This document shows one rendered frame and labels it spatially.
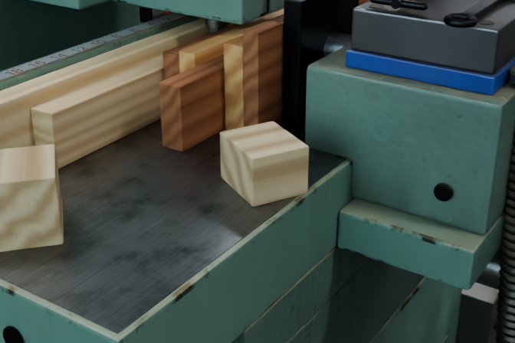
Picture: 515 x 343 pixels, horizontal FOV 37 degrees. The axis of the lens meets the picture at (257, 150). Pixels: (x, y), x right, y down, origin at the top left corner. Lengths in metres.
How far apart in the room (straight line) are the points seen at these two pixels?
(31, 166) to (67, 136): 0.09
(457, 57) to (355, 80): 0.07
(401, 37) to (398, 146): 0.07
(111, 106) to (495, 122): 0.26
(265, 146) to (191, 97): 0.09
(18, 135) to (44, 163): 0.09
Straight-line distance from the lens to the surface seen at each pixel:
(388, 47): 0.51
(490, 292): 0.92
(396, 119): 0.50
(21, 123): 0.53
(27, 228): 0.44
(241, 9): 0.59
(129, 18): 0.84
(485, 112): 0.48
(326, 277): 0.54
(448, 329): 0.89
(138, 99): 0.57
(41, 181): 0.43
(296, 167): 0.47
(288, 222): 0.47
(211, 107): 0.55
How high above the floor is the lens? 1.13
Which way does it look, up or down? 25 degrees down
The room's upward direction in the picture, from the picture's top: straight up
